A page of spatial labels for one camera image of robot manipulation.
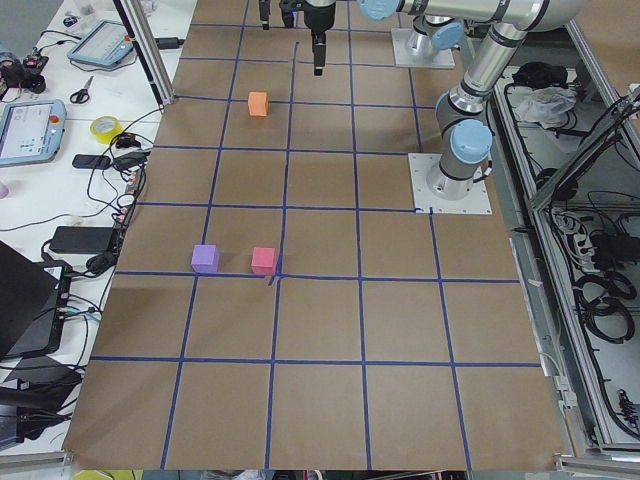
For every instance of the red foam cube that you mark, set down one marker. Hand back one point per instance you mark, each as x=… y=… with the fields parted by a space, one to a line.
x=264 y=261

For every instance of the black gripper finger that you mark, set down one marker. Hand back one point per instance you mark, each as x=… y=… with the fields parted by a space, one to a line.
x=264 y=13
x=319 y=52

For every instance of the aluminium frame post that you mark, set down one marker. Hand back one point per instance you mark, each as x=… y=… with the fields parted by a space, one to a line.
x=139 y=31

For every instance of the teach pendant tablet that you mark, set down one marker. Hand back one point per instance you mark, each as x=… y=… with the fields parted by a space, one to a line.
x=31 y=132
x=105 y=46

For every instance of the yellow tape roll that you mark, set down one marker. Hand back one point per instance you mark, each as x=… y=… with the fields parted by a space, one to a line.
x=106 y=128

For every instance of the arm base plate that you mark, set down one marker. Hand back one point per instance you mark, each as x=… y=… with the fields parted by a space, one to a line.
x=415 y=50
x=435 y=193

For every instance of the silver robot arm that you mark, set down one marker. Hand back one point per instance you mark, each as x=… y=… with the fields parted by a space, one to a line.
x=430 y=34
x=467 y=139

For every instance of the orange foam cube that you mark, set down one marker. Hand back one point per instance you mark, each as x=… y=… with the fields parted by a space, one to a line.
x=258 y=103

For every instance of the near teach pendant tablet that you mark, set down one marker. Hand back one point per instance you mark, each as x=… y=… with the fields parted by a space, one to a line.
x=31 y=132

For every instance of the purple foam cube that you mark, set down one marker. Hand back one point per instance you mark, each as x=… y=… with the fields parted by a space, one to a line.
x=205 y=259

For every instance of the far teach pendant tablet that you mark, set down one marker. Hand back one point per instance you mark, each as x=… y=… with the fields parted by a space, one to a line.
x=105 y=46

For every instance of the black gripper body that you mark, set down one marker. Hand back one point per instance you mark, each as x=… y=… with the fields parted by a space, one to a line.
x=319 y=16

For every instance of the black power adapter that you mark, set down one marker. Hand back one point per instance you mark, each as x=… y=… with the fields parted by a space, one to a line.
x=81 y=239

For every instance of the black handled scissors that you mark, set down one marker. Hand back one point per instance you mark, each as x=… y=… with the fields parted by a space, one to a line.
x=81 y=96

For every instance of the white crumpled cloth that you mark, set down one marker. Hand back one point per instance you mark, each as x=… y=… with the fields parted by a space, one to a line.
x=548 y=107

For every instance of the black laptop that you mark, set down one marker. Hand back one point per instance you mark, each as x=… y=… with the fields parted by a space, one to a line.
x=33 y=298

